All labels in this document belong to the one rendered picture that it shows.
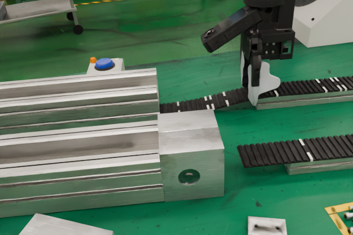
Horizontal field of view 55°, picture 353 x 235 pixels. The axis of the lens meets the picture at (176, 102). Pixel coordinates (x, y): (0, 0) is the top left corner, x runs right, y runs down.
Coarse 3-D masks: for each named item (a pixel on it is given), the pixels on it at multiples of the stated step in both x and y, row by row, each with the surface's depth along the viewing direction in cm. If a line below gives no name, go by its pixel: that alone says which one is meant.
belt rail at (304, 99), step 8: (288, 96) 69; (296, 96) 69; (304, 96) 70; (312, 96) 70; (320, 96) 70; (328, 96) 71; (336, 96) 71; (344, 96) 71; (352, 96) 70; (256, 104) 71; (264, 104) 70; (272, 104) 70; (280, 104) 70; (288, 104) 70; (296, 104) 71; (304, 104) 71; (312, 104) 71
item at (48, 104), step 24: (120, 72) 71; (144, 72) 70; (0, 96) 70; (24, 96) 70; (48, 96) 64; (72, 96) 64; (96, 96) 63; (120, 96) 63; (144, 96) 64; (0, 120) 64; (24, 120) 64; (48, 120) 65; (72, 120) 67; (96, 120) 66; (120, 120) 66; (144, 120) 66
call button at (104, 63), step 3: (99, 60) 79; (102, 60) 79; (105, 60) 79; (108, 60) 79; (111, 60) 79; (96, 63) 78; (99, 63) 78; (102, 63) 78; (105, 63) 77; (108, 63) 78; (111, 63) 78; (96, 66) 78; (99, 66) 77; (102, 66) 77; (105, 66) 77; (108, 66) 78
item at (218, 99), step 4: (212, 96) 73; (216, 96) 73; (220, 96) 72; (216, 100) 71; (220, 100) 71; (216, 104) 70; (220, 104) 70; (224, 104) 69; (216, 108) 69; (220, 108) 69
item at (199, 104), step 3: (195, 99) 73; (198, 99) 73; (201, 99) 73; (195, 102) 72; (198, 102) 72; (201, 102) 72; (195, 105) 72; (198, 105) 71; (201, 105) 71; (204, 105) 71; (198, 108) 70; (201, 108) 70; (204, 108) 70
